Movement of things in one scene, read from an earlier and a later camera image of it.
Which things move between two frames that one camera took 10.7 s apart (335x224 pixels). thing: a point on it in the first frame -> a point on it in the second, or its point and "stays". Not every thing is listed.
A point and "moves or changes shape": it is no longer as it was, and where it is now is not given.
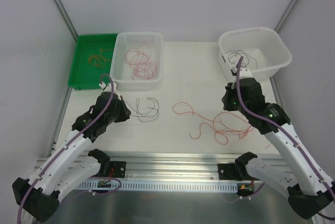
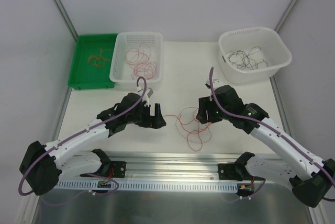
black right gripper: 229,98 -> 203,111
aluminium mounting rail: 166,166 stays
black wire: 142,113 moves or changes shape
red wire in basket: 145,70 stays
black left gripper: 122,110 -> 146,115
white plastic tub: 263,53 stays
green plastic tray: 91,58 stays
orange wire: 98,60 stays
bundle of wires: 224,124 -> 188,126
